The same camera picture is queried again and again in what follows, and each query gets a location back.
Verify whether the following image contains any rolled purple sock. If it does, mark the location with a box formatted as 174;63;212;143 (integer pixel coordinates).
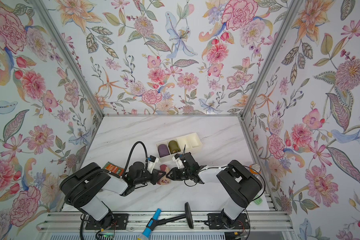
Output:
158;144;171;158

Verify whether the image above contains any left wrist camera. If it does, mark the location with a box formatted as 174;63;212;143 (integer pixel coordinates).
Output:
147;155;159;174

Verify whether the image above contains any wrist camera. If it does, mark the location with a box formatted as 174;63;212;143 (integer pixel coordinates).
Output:
147;155;159;174
172;154;184;169

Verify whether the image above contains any cream divided organizer tray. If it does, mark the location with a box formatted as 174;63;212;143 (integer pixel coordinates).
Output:
156;133;203;163

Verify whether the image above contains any green sponge object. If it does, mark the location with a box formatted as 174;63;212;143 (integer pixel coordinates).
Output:
253;196;263;205

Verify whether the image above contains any aluminium corner post left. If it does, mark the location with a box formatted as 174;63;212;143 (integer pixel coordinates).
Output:
29;0;105;118

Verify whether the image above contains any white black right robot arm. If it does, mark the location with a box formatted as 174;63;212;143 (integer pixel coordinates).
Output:
166;153;265;230

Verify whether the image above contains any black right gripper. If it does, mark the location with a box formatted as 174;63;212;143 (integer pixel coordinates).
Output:
166;167;192;181

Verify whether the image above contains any blue handled black tool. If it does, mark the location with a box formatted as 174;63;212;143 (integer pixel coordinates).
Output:
137;202;194;240

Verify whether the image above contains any beige pink purple striped sock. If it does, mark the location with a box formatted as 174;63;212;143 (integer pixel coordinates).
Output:
157;165;171;186

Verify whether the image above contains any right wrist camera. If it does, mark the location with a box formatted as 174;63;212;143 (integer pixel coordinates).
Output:
172;154;184;169

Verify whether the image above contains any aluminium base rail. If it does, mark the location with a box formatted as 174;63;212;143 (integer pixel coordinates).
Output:
36;211;297;240

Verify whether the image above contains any rolled green sock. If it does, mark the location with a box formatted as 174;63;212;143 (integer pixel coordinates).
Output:
168;140;181;154

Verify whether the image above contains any aluminium corner post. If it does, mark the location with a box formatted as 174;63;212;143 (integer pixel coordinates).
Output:
29;0;105;118
241;1;302;120

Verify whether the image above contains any green packet on table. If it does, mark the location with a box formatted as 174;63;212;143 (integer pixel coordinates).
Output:
103;162;125;177

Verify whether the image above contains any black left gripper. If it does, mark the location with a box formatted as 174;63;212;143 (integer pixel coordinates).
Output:
133;170;167;187

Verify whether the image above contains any aluminium corner post right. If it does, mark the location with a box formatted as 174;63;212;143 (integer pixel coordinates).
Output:
241;1;302;120

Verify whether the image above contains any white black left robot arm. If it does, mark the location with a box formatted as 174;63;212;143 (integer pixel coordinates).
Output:
60;141;166;229

